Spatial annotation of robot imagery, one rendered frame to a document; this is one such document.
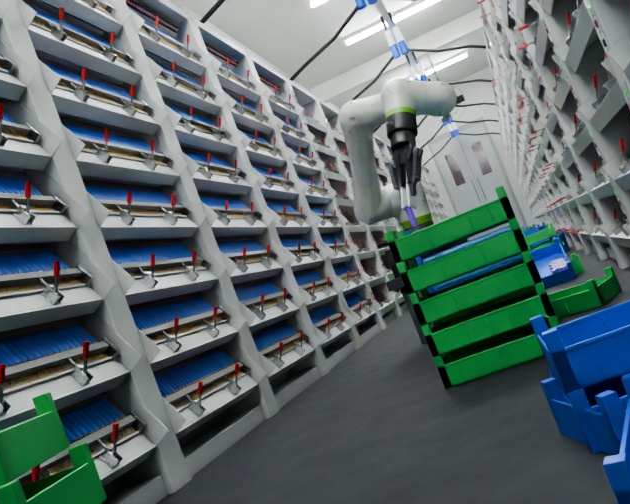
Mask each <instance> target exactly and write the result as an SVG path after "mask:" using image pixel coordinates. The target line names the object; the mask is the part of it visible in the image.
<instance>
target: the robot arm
mask: <svg viewBox="0 0 630 504"><path fill-rule="evenodd" d="M456 101H457V95H456V92H455V90H454V88H453V87H452V86H451V85H450V84H448V83H446V82H443V81H418V80H412V79H407V78H402V77H396V78H393V79H391V80H389V81H388V82H387V83H386V84H385V85H384V86H383V88H382V91H381V93H379V94H376V95H373V96H369V97H365V98H361V99H357V100H352V101H349V102H347V103H346V104H344V105H343V107H342V108H341V110H340V112H339V123H340V126H341V129H342V132H343V135H344V138H345V142H346V146H347V150H348V155H349V160H350V165H351V172H352V180H353V195H354V213H355V216H356V217H357V218H358V220H360V221H361V222H363V223H365V224H374V223H378V222H381V221H384V220H387V219H390V218H393V217H398V218H399V221H400V224H401V225H402V227H403V229H404V231H408V230H411V233H412V232H413V231H415V230H421V229H424V228H426V227H429V226H431V225H433V224H434V223H433V221H432V217H431V211H430V208H429V205H428V202H427V199H426V196H425V193H424V190H423V187H422V184H421V182H420V181H421V166H422V155H423V149H420V148H418V147H416V138H415V137H416V136H417V135H418V130H417V120H416V116H419V115H430V116H435V117H442V116H445V115H447V114H449V113H450V112H451V111H452V110H453V109H454V107H455V105H456ZM385 123H386V129H387V138H388V139H389V140H390V143H391V149H392V151H393V156H392V159H393V160H392V161H391V162H390V163H387V164H386V166H387V167H388V169H389V172H390V176H391V180H392V184H390V185H387V186H384V187H381V186H380V182H379V177H378V172H377V167H376V160H375V152H374V141H373V131H374V129H375V128H376V127H377V126H379V125H382V124H385ZM406 174H407V179H406ZM407 205H408V207H411V208H412V211H413V213H414V216H415V218H416V221H417V223H418V226H416V227H413V228H412V226H411V223H410V221H409V218H408V216H407V213H406V211H405V208H404V207H406V206H407Z"/></svg>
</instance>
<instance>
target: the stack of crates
mask: <svg viewBox="0 0 630 504"><path fill-rule="evenodd" d="M495 191H496V194H497V196H498V199H496V200H493V201H491V202H488V203H486V204H483V205H481V206H478V207H476V208H473V209H471V210H468V211H466V212H463V213H461V214H458V215H456V216H453V217H451V218H448V219H446V220H443V221H441V222H438V223H436V224H433V225H431V226H429V227H426V228H424V229H421V230H419V231H416V232H414V233H411V234H409V235H406V234H405V231H404V230H401V231H399V232H397V233H396V234H397V236H398V239H396V238H395V236H394V233H393V231H389V232H386V233H384V236H385V238H386V241H387V243H388V246H389V248H390V251H391V253H392V256H393V259H394V261H395V264H396V266H397V268H398V271H399V273H400V276H401V279H402V281H403V284H404V286H405V289H406V291H407V294H408V296H409V299H410V301H411V304H412V306H413V309H414V312H415V314H416V317H417V319H418V322H419V324H420V326H421V329H422V332H423V334H424V337H425V339H426V342H427V344H428V347H429V349H430V352H431V354H432V357H433V359H434V362H435V364H436V367H437V370H438V372H439V375H440V377H441V380H442V382H443V385H444V387H445V389H447V388H450V387H453V386H456V385H459V384H462V383H465V382H468V381H471V380H474V379H477V378H480V377H483V376H486V375H489V374H492V373H495V372H498V371H501V370H504V369H507V368H510V367H513V366H516V365H519V364H522V363H525V362H528V361H531V360H534V359H537V358H540V357H543V356H544V354H543V352H542V350H541V347H540V345H539V342H538V340H537V337H536V335H535V332H534V330H533V327H532V325H531V322H530V318H533V317H536V316H538V315H542V316H543V317H544V320H545V322H546V325H547V327H548V329H550V328H553V327H556V326H559V325H560V323H559V321H558V318H557V316H556V313H555V311H554V309H553V306H552V304H551V301H550V299H549V296H548V294H547V292H546V289H545V287H544V284H543V282H542V279H541V277H540V274H539V272H538V270H537V267H536V265H535V262H534V260H533V257H532V255H531V253H530V250H529V248H528V245H527V243H526V240H525V238H524V235H523V233H522V231H521V228H520V226H519V223H518V221H517V219H516V216H515V214H514V211H513V209H512V206H511V204H510V201H509V199H508V197H507V194H506V192H505V189H504V187H503V185H502V186H499V187H497V188H495ZM507 221H508V223H509V226H510V228H511V231H508V232H506V233H503V234H501V235H498V236H495V237H493V238H490V239H488V240H485V241H483V242H480V243H477V244H475V245H472V246H470V247H467V248H464V249H462V250H459V251H457V252H454V253H452V254H449V255H446V256H444V257H441V258H439V259H436V260H433V261H431V262H428V263H426V264H423V265H421V266H418V264H417V261H416V259H415V257H418V256H420V255H423V254H425V253H428V252H431V251H433V250H436V249H438V248H441V247H443V246H446V245H448V244H451V243H454V242H456V241H459V240H461V239H464V238H466V237H469V236H471V235H474V234H477V233H479V232H482V231H484V230H487V229H489V228H492V227H494V226H497V225H500V224H502V223H505V222H507ZM518 253H521V255H522V257H523V259H522V260H520V261H517V262H514V263H512V264H509V265H506V266H504V267H501V268H498V269H496V270H493V271H490V272H488V273H485V274H482V275H480V276H477V277H474V278H472V279H469V280H466V281H464V282H461V283H458V284H456V285H453V286H450V287H448V288H445V289H442V290H440V291H437V292H434V293H432V294H429V291H428V289H427V288H428V287H431V286H434V285H436V284H439V283H442V282H444V281H447V280H449V279H452V278H455V277H457V276H460V275H463V274H465V273H468V272H471V271H473V270H476V269H479V268H481V267H484V266H487V265H489V264H492V263H495V262H497V261H500V260H503V259H505V258H508V257H510V256H513V255H516V254H518ZM407 260H408V264H409V266H410V270H408V268H407V266H406V263H405V261H407ZM533 285H534V287H535V289H532V290H529V291H526V292H523V293H521V294H518V295H515V296H512V297H510V298H507V299H504V300H501V301H499V302H496V303H493V304H490V305H487V306H485V307H482V308H479V309H476V310H474V311H471V312H468V313H465V314H462V315H460V316H457V317H454V318H451V319H449V320H446V321H443V322H441V321H440V319H442V318H445V317H447V316H450V315H453V314H456V313H458V312H461V311H464V310H467V309H469V308H472V307H475V306H478V305H480V304H483V303H486V302H489V301H491V300H494V299H497V298H500V297H502V296H505V295H508V294H511V293H514V292H516V291H519V290H522V289H525V288H527V287H530V286H533ZM418 291H419V292H420V294H421V297H422V298H421V299H419V296H418V294H417V292H418ZM431 322H432V324H433V327H432V328H431V326H430V324H429V323H431ZM442 354H445V355H444V356H443V357H442Z"/></svg>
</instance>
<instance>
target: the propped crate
mask: <svg viewBox="0 0 630 504"><path fill-rule="evenodd" d="M553 240H554V242H555V243H553V244H551V245H548V246H546V247H543V248H540V249H538V250H535V251H532V252H530V253H531V255H532V257H533V260H534V262H535V265H536V267H537V270H538V272H539V274H540V277H541V279H542V282H543V284H544V287H545V289H547V288H550V287H552V286H555V285H558V284H561V283H564V282H566V281H569V280H572V279H575V278H577V277H576V274H575V271H574V269H573V266H572V264H571V261H570V260H569V259H568V257H567V255H566V253H565V251H564V249H563V247H562V246H561V244H560V242H559V240H558V237H556V238H553ZM559 258H565V259H566V261H567V262H566V265H567V267H568V269H565V270H562V271H559V272H557V273H554V274H552V271H551V269H550V266H549V264H550V262H551V261H554V260H556V259H558V260H559ZM554 262H555V261H554Z"/></svg>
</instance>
